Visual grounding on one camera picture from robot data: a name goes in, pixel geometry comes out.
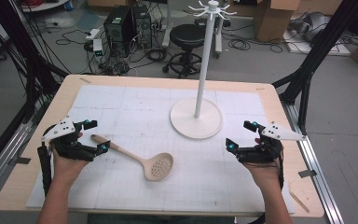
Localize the large cardboard box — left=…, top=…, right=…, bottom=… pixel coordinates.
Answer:
left=253, top=0, right=301, bottom=43

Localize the wooden slotted spoon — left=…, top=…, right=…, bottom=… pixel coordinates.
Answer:
left=89, top=133, right=174, bottom=183

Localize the white round table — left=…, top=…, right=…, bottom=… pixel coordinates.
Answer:
left=21, top=0, right=71, bottom=14

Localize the aluminium rail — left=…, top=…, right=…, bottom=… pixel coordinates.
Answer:
left=280, top=99, right=345, bottom=224
left=0, top=102, right=45, bottom=204

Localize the white power strip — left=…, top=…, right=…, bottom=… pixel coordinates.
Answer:
left=85, top=28, right=101, bottom=41

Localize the black gripper strap cable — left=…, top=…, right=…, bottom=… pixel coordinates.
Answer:
left=274, top=148, right=285, bottom=190
left=36, top=143, right=54, bottom=198

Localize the white utensil hanging stand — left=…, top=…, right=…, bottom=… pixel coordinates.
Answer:
left=169, top=0, right=238, bottom=140

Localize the white box device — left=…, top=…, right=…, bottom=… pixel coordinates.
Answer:
left=91, top=38, right=104, bottom=63

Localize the person's right hand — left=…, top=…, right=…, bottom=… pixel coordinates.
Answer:
left=244, top=137, right=282, bottom=189

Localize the black computer tower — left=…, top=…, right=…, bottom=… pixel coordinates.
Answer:
left=103, top=5, right=135, bottom=58
left=131, top=4, right=154, bottom=49

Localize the white grid mat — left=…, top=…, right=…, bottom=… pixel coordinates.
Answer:
left=25, top=84, right=296, bottom=215

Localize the black metal frame stand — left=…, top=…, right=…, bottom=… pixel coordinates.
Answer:
left=271, top=0, right=358, bottom=136
left=0, top=0, right=70, bottom=178

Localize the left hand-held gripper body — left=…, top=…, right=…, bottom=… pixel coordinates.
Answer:
left=41, top=115, right=96, bottom=162

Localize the grey rounded device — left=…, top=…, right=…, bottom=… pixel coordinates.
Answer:
left=288, top=11, right=332, bottom=43

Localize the black round stool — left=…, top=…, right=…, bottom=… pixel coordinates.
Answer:
left=162, top=23, right=207, bottom=79

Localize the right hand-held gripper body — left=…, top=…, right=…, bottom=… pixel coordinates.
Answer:
left=237, top=121, right=308, bottom=164

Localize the person's left hand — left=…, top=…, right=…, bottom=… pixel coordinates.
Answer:
left=51, top=132, right=90, bottom=187

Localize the black tape piece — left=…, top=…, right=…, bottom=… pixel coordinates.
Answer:
left=14, top=156, right=33, bottom=165
left=297, top=169, right=318, bottom=179

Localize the white flat floor board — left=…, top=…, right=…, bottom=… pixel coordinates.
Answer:
left=282, top=28, right=352, bottom=58

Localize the thin wooden stick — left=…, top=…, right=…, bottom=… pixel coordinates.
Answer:
left=288, top=189, right=310, bottom=215

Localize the coiled black floor cable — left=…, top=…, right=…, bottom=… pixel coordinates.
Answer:
left=227, top=31, right=284, bottom=54

